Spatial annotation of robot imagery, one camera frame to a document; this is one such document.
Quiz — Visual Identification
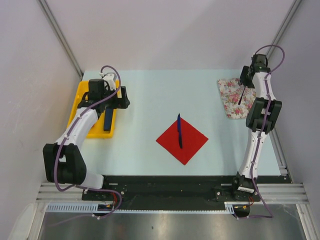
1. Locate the red paper napkin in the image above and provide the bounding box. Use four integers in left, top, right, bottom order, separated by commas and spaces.
156, 117, 209, 165

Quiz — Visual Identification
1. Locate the purple plastic spoon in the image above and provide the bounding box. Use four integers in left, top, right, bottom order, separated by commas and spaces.
238, 86, 246, 105

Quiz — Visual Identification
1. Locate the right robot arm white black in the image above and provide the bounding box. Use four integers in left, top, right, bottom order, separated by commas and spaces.
230, 53, 282, 201

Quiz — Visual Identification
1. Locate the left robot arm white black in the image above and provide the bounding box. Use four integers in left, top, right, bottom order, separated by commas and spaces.
42, 72, 130, 200

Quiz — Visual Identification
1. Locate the navy napkin roll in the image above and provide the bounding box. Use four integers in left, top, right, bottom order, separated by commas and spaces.
103, 108, 114, 132

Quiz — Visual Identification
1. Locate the floral placemat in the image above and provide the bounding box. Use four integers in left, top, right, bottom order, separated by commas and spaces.
217, 78, 256, 120

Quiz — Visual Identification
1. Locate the yellow plastic tray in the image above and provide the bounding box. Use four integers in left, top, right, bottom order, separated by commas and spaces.
67, 81, 117, 139

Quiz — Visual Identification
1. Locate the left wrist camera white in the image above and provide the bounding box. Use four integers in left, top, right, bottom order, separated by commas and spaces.
99, 72, 117, 91

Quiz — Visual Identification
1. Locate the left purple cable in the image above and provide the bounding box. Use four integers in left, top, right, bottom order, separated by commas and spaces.
54, 65, 123, 221

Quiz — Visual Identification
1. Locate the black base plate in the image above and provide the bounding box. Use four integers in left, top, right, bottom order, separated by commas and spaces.
51, 174, 292, 207

